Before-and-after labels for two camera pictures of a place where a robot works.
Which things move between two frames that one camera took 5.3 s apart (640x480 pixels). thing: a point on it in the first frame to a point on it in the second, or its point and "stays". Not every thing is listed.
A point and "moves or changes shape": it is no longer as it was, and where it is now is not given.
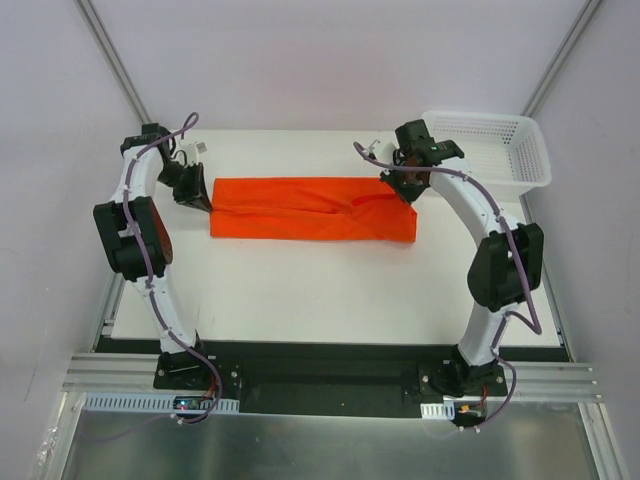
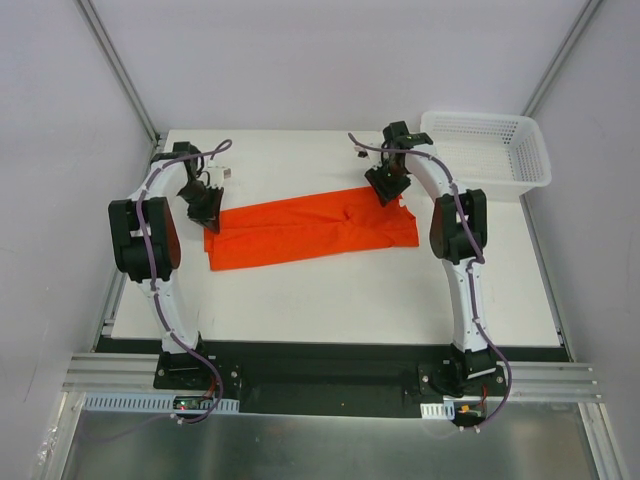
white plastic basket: x=506 y=154 stays
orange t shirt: x=347 y=208 moves or changes shape
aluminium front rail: x=537 y=380 stays
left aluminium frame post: x=113 y=58 stays
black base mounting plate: x=326 y=378 stays
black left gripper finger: x=199 y=197 to x=215 y=196
